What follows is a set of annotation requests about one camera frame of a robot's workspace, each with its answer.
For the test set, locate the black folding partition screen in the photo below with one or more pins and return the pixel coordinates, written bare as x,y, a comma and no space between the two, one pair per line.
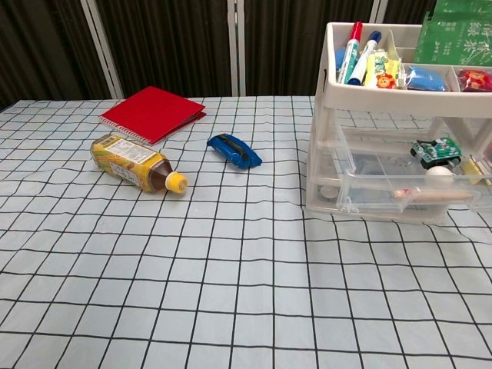
173,38

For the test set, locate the blue-capped whiteboard marker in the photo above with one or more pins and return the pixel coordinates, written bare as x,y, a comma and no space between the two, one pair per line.
365,57

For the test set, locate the green tea packet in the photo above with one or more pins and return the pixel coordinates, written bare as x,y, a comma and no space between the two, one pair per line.
457,38

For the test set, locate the green toy car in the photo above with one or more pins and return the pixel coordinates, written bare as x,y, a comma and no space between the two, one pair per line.
434,150

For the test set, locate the blue wrapped packet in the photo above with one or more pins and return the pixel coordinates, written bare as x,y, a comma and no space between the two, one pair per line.
426,78

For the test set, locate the yellow binder clip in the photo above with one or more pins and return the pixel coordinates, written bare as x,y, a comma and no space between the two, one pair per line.
474,167

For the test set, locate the red-capped whiteboard marker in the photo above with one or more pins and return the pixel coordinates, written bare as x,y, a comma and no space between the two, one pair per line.
351,46

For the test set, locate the yellow packet with lion sticker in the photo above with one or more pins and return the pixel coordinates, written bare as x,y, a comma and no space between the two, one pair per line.
378,67

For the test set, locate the white organizer box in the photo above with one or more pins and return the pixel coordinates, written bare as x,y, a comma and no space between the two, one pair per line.
384,98

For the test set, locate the white ball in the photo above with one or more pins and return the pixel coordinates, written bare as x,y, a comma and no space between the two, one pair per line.
440,172

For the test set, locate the yellow label tea bottle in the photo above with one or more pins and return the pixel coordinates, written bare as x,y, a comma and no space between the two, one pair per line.
127,157

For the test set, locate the clear plastic drawer with toys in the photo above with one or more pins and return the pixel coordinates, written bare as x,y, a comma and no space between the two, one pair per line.
365,188

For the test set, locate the checkered light blue tablecloth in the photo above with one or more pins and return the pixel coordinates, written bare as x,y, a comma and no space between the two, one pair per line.
230,269

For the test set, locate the wooden stick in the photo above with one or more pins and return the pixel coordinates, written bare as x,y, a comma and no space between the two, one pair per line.
442,195

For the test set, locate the red spiral notebook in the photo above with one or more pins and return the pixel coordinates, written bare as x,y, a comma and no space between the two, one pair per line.
153,111

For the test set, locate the red candy packet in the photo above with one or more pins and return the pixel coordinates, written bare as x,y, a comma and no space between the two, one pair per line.
476,80

